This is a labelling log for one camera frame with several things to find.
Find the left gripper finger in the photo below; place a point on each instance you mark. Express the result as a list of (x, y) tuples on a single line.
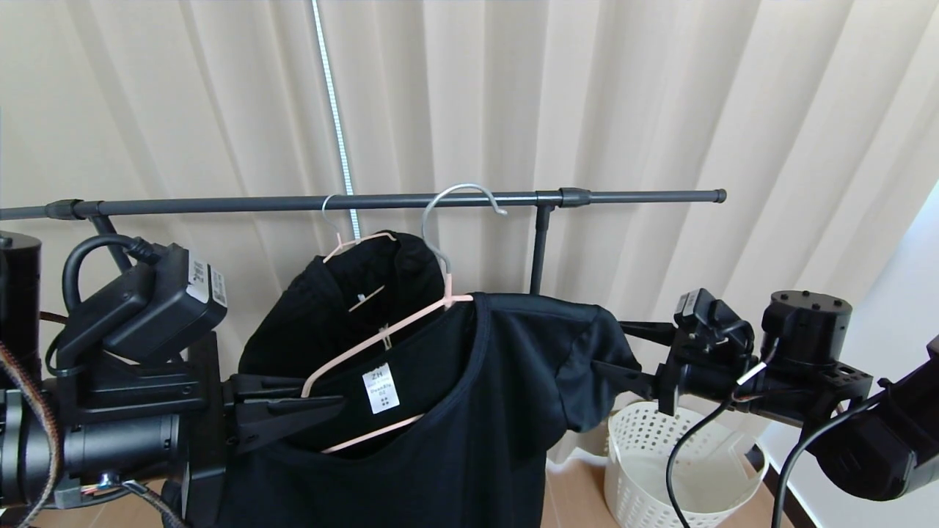
[(271, 425), (264, 389)]

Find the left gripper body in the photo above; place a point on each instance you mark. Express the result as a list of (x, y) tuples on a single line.
[(205, 425)]

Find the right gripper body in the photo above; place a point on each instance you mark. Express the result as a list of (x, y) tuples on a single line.
[(704, 378)]

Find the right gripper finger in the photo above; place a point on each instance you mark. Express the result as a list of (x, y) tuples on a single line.
[(631, 380), (656, 334)]

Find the black shorts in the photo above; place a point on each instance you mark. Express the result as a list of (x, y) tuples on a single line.
[(293, 323)]

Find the pink clothes hanger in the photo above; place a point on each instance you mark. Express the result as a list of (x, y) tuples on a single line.
[(359, 240), (381, 341)]

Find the black garment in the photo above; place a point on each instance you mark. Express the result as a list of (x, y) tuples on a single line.
[(477, 440)]

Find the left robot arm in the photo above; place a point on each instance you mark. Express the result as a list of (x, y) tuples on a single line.
[(18, 308)]

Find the white laundry basket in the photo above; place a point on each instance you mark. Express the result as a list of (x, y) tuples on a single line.
[(645, 499)]

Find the beige curtain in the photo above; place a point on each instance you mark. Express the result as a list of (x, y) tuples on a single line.
[(183, 88)]

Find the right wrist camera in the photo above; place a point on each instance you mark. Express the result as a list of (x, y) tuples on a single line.
[(708, 315)]

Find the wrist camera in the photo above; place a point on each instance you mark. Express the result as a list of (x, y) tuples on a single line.
[(708, 315), (147, 308)]

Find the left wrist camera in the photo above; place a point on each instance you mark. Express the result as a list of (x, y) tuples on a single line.
[(147, 308)]

